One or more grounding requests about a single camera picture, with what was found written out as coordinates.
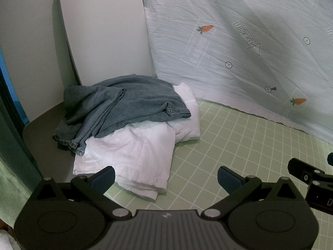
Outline blue denim jeans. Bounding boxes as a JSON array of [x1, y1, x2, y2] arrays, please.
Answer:
[[52, 75, 191, 156]]

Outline green curtain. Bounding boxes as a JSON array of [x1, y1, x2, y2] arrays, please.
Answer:
[[1, 101, 42, 226]]

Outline green grid cutting mat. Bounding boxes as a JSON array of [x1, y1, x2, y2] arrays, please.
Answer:
[[103, 99, 333, 250]]

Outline white folded garment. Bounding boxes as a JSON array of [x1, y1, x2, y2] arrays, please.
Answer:
[[73, 83, 200, 201]]

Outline light blue carrot print sheet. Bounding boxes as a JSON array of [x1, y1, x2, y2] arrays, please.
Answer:
[[143, 0, 332, 142]]

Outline white rounded board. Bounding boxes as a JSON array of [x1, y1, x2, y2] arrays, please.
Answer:
[[59, 0, 156, 86]]

